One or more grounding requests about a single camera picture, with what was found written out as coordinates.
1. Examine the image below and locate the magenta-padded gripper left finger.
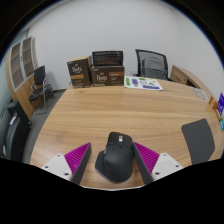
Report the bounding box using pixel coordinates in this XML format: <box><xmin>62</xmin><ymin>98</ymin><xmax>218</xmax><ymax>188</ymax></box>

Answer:
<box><xmin>40</xmin><ymin>142</ymin><xmax>92</xmax><ymax>185</ymax></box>

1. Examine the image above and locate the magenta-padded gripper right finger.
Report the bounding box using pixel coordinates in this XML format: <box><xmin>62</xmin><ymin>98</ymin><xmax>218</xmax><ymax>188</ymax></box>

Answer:
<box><xmin>132</xmin><ymin>142</ymin><xmax>184</xmax><ymax>185</ymax></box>

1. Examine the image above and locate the black computer mouse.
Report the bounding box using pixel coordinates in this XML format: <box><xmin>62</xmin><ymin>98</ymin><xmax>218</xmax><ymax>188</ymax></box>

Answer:
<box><xmin>94</xmin><ymin>131</ymin><xmax>136</xmax><ymax>184</ymax></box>

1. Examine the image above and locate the dark grey mouse pad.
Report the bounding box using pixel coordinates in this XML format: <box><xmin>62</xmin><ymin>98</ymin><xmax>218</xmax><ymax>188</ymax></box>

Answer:
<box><xmin>180</xmin><ymin>118</ymin><xmax>216</xmax><ymax>165</ymax></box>

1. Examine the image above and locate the black leather office chair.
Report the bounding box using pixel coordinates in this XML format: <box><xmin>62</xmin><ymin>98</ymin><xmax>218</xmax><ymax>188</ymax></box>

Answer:
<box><xmin>0</xmin><ymin>100</ymin><xmax>33</xmax><ymax>163</ymax></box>

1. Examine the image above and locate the printed paper sheet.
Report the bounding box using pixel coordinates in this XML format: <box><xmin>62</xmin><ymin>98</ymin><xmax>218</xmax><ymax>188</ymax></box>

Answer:
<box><xmin>124</xmin><ymin>76</ymin><xmax>164</xmax><ymax>92</ymax></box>

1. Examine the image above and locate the round grey paper disc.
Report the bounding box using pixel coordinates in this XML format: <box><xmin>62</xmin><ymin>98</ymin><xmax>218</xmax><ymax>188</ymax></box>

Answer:
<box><xmin>192</xmin><ymin>87</ymin><xmax>208</xmax><ymax>101</ymax></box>

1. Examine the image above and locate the tall brown cardboard box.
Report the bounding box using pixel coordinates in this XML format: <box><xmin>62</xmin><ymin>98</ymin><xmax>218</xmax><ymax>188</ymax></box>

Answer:
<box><xmin>66</xmin><ymin>56</ymin><xmax>92</xmax><ymax>89</ymax></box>

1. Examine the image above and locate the wide brown cardboard box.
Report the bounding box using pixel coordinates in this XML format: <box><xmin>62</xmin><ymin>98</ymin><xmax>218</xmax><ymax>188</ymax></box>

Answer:
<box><xmin>89</xmin><ymin>64</ymin><xmax>126</xmax><ymax>88</ymax></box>

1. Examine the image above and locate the small orange box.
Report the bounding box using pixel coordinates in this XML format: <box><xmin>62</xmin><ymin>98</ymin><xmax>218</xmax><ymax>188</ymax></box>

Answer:
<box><xmin>208</xmin><ymin>96</ymin><xmax>219</xmax><ymax>110</ymax></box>

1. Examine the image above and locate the black visitor chair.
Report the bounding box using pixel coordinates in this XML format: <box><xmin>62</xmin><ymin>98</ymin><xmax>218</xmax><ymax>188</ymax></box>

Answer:
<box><xmin>28</xmin><ymin>65</ymin><xmax>56</xmax><ymax>114</ymax></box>

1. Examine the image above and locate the wooden side desk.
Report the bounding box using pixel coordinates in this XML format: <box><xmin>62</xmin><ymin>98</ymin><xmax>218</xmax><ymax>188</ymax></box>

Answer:
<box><xmin>169</xmin><ymin>64</ymin><xmax>214</xmax><ymax>99</ymax></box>

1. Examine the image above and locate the purple sign card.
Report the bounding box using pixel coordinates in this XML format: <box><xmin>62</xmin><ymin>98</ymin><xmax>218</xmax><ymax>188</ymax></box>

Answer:
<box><xmin>215</xmin><ymin>92</ymin><xmax>224</xmax><ymax>117</ymax></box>

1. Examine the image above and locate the black mesh office chair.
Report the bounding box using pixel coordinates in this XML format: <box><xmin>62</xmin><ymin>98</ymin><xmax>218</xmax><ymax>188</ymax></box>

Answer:
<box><xmin>134</xmin><ymin>49</ymin><xmax>170</xmax><ymax>81</ymax></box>

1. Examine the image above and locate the black printed cardboard box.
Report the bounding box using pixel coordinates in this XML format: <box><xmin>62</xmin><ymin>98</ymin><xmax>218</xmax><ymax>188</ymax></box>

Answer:
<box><xmin>91</xmin><ymin>50</ymin><xmax>124</xmax><ymax>67</ymax></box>

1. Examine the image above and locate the wooden shelf unit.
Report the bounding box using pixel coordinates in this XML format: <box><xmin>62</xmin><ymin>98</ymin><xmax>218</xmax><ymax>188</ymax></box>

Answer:
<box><xmin>5</xmin><ymin>36</ymin><xmax>39</xmax><ymax>119</ymax></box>

